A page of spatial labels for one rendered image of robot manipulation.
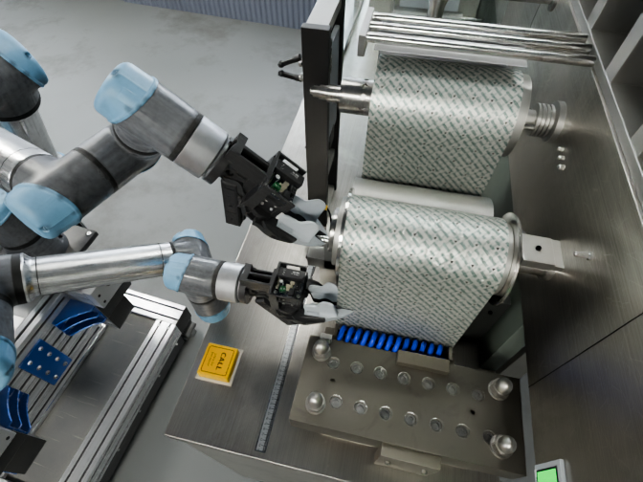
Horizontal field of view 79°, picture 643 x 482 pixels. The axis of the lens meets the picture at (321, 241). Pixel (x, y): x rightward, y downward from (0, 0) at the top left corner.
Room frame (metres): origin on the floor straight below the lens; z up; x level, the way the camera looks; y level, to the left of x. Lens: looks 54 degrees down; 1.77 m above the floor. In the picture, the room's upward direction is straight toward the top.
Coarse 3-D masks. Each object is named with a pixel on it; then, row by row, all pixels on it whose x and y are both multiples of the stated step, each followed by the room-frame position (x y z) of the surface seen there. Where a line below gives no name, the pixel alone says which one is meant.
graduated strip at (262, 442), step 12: (312, 276) 0.51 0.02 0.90; (288, 336) 0.35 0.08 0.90; (288, 348) 0.32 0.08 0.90; (288, 360) 0.29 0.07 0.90; (276, 384) 0.24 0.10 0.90; (276, 396) 0.22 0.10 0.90; (276, 408) 0.19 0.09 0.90; (264, 420) 0.17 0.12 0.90; (264, 432) 0.15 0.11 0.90; (264, 444) 0.12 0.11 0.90
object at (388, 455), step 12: (384, 444) 0.11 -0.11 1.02; (384, 456) 0.09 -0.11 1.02; (396, 456) 0.09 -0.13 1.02; (408, 456) 0.09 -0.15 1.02; (420, 456) 0.09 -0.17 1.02; (432, 456) 0.09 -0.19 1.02; (396, 468) 0.08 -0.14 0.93; (408, 468) 0.08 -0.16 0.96; (420, 468) 0.07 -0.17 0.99; (432, 468) 0.07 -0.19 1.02
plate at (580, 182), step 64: (576, 128) 0.49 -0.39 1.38; (512, 192) 0.58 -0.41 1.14; (576, 192) 0.39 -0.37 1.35; (576, 256) 0.28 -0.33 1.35; (640, 256) 0.23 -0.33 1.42; (576, 320) 0.21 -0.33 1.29; (640, 320) 0.16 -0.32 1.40; (576, 384) 0.14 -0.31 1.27; (640, 384) 0.11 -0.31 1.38; (576, 448) 0.07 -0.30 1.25; (640, 448) 0.06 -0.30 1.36
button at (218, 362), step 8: (216, 344) 0.32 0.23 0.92; (208, 352) 0.30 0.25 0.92; (216, 352) 0.30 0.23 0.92; (224, 352) 0.30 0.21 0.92; (232, 352) 0.30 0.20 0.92; (208, 360) 0.29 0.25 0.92; (216, 360) 0.29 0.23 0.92; (224, 360) 0.29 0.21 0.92; (232, 360) 0.29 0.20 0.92; (200, 368) 0.27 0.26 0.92; (208, 368) 0.27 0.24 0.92; (216, 368) 0.27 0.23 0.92; (224, 368) 0.27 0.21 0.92; (232, 368) 0.27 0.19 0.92; (208, 376) 0.25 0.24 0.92; (216, 376) 0.25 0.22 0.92; (224, 376) 0.25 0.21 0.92
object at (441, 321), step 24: (360, 288) 0.32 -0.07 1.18; (384, 288) 0.31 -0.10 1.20; (360, 312) 0.32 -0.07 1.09; (384, 312) 0.31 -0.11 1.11; (408, 312) 0.30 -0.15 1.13; (432, 312) 0.29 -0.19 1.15; (456, 312) 0.28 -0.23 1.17; (408, 336) 0.30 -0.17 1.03; (432, 336) 0.29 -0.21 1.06; (456, 336) 0.28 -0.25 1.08
